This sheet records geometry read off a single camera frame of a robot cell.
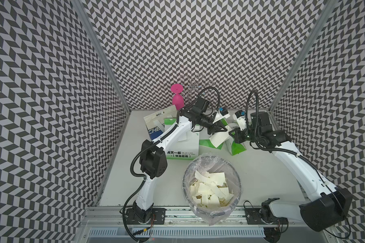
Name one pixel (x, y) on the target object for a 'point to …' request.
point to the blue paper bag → (155, 122)
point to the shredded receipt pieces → (209, 190)
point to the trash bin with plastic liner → (213, 162)
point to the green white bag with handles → (234, 148)
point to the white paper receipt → (217, 138)
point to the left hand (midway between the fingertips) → (225, 130)
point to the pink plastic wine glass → (178, 99)
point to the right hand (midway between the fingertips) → (230, 135)
